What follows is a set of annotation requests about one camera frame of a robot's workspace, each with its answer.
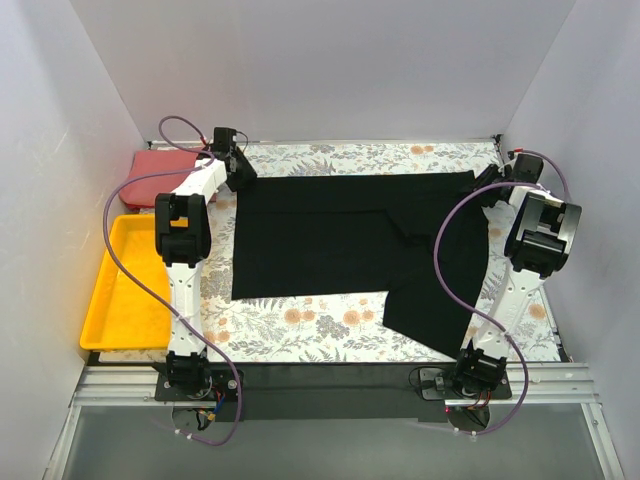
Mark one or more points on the floral table mat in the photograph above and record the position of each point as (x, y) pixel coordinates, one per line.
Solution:
(326, 328)

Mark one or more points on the folded red t shirt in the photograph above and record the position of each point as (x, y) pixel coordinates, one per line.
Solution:
(172, 171)

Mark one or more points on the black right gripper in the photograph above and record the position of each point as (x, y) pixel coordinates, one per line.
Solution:
(486, 180)

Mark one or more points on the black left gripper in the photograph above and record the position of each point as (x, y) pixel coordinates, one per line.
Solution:
(242, 173)

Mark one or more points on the aluminium frame rail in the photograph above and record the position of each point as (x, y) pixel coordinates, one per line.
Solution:
(101, 386)

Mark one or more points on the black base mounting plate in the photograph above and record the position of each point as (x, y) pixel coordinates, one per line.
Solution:
(338, 391)

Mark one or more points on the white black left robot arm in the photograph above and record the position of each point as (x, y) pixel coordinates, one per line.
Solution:
(183, 241)

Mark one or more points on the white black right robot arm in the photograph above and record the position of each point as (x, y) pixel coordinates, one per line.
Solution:
(537, 246)

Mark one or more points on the black t shirt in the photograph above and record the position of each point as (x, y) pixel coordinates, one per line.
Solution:
(411, 236)

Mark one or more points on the yellow plastic tray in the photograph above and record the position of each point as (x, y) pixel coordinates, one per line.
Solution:
(121, 316)

